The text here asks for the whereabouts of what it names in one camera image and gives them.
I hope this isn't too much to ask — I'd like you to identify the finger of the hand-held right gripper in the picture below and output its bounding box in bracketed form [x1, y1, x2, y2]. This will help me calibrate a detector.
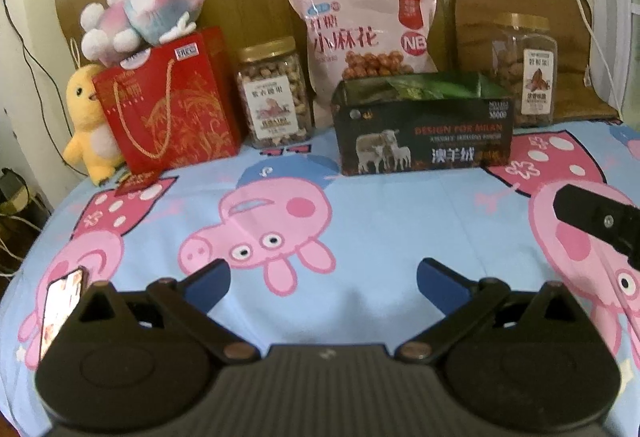
[552, 183, 640, 270]

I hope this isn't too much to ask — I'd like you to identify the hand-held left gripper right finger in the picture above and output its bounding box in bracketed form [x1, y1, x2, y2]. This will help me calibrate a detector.
[395, 257, 583, 362]

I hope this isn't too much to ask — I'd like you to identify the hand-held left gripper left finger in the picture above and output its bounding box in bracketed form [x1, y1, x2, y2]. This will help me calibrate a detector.
[75, 258, 261, 364]

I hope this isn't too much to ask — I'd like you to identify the black cardboard box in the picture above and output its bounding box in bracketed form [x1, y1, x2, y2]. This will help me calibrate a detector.
[331, 72, 515, 176]

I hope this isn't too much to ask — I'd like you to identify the bright green snack packet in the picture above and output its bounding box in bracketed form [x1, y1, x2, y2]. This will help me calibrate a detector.
[435, 73, 483, 98]

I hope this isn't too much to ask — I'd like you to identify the dark green snack packet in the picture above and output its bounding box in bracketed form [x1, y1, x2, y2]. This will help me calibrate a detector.
[387, 78, 441, 100]

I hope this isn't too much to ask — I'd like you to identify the cartoon pig printed blanket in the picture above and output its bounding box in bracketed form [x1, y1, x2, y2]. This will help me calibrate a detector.
[0, 117, 640, 437]

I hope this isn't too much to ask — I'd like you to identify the small red tag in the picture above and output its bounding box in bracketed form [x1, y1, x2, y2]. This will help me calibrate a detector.
[115, 169, 161, 196]

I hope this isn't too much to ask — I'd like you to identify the pecan jar with gold lid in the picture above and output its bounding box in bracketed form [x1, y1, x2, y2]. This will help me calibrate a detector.
[492, 13, 558, 128]

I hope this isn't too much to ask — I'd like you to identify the smartphone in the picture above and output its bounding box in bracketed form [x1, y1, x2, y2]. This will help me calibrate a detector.
[39, 267, 91, 363]

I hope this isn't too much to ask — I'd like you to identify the red gift bag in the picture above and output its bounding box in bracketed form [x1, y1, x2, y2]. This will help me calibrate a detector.
[92, 26, 242, 175]

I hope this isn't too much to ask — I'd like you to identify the yellow plush duck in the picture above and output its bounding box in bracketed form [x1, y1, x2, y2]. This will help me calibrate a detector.
[62, 64, 126, 185]

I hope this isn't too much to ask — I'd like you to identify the cashew jar with gold lid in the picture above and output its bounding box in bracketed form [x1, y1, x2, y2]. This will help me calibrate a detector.
[236, 36, 316, 148]

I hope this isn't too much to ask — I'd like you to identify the dark green bag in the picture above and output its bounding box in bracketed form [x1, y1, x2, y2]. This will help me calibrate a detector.
[0, 167, 51, 228]

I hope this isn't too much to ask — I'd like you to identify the brown seat cushion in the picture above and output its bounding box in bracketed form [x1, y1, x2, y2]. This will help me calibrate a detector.
[449, 0, 623, 122]

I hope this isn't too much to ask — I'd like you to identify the large pink snack bag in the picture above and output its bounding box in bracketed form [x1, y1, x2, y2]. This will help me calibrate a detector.
[287, 0, 440, 128]

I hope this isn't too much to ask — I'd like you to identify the pink and blue plush toy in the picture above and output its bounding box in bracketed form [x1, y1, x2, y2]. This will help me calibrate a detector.
[80, 0, 206, 66]

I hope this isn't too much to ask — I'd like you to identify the black cable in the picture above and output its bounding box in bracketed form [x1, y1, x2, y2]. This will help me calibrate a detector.
[0, 0, 56, 168]

